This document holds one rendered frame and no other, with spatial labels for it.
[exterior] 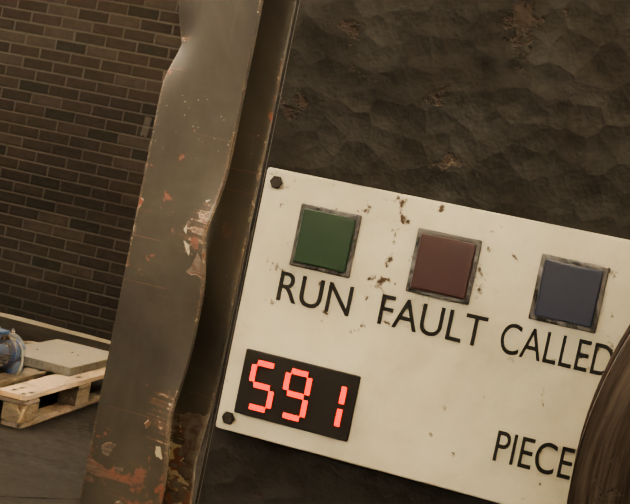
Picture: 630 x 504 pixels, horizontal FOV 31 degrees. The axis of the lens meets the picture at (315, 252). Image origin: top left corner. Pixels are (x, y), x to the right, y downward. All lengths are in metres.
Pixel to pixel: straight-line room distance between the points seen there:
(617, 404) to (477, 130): 0.24
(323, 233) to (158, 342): 2.68
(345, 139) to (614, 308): 0.21
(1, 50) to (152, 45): 1.09
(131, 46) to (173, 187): 4.13
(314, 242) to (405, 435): 0.14
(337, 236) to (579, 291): 0.16
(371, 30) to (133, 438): 2.78
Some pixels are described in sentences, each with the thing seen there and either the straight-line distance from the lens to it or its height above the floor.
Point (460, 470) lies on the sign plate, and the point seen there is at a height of 1.07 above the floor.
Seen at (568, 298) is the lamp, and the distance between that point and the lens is 0.71.
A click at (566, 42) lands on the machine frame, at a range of 0.75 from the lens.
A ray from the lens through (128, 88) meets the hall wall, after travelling 7.42.
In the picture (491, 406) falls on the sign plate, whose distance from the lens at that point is 0.73.
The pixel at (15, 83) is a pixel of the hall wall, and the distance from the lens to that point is 7.80.
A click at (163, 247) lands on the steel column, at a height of 0.98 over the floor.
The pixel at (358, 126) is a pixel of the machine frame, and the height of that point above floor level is 1.28.
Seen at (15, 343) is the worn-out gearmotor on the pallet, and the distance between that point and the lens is 5.26.
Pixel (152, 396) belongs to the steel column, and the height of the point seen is 0.53.
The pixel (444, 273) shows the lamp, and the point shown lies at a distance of 0.72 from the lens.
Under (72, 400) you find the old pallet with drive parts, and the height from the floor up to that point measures 0.05.
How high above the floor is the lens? 1.23
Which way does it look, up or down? 3 degrees down
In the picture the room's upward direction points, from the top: 12 degrees clockwise
